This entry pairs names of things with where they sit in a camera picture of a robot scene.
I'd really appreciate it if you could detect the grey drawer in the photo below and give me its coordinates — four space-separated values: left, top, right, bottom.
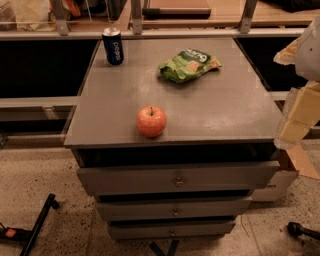
77 161 280 196
97 197 251 222
108 220 235 240

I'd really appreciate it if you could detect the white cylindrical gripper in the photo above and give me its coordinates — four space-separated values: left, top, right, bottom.
273 16 320 150

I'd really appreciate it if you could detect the green rice chip bag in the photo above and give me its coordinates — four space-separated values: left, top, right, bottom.
158 48 222 83

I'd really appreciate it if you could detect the bottom grey drawer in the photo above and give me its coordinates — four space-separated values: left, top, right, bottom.
108 220 235 240

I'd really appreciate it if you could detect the black bar tool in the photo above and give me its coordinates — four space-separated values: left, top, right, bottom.
0 193 59 256

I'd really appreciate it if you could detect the middle grey drawer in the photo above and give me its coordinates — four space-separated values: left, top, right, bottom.
97 197 251 222

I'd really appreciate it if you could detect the grey drawer cabinet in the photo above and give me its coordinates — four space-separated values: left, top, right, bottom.
65 38 281 227

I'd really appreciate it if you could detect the cardboard box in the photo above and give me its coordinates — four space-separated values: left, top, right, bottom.
252 145 320 202

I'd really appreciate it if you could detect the blue pepsi can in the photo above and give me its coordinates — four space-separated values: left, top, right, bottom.
102 27 124 65

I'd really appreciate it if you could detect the top grey drawer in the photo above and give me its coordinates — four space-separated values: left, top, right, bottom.
77 161 280 196

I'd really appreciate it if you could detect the red apple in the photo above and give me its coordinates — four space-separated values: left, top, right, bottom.
136 106 167 138

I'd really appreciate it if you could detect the black caster leg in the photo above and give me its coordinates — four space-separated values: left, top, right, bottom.
287 222 320 241

